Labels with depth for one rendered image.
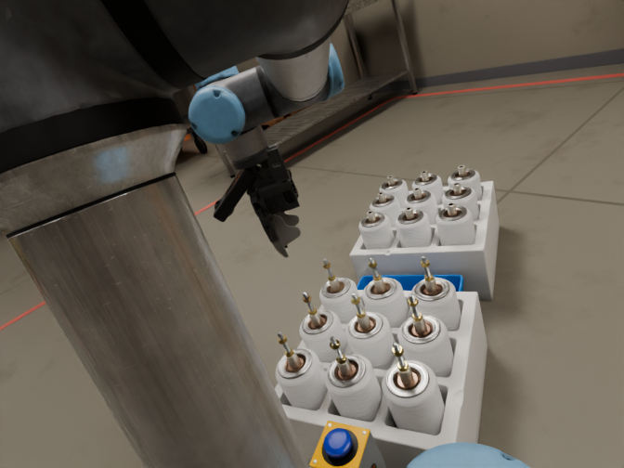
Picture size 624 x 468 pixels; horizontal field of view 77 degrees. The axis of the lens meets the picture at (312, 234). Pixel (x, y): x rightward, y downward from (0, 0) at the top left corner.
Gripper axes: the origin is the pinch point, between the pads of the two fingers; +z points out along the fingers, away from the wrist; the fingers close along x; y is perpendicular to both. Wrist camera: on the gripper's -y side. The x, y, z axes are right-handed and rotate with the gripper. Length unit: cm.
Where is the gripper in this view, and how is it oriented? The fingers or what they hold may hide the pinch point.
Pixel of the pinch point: (280, 248)
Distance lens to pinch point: 79.8
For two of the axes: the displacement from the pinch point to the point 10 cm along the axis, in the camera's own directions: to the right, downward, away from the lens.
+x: -0.8, -4.5, 8.9
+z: 3.4, 8.3, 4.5
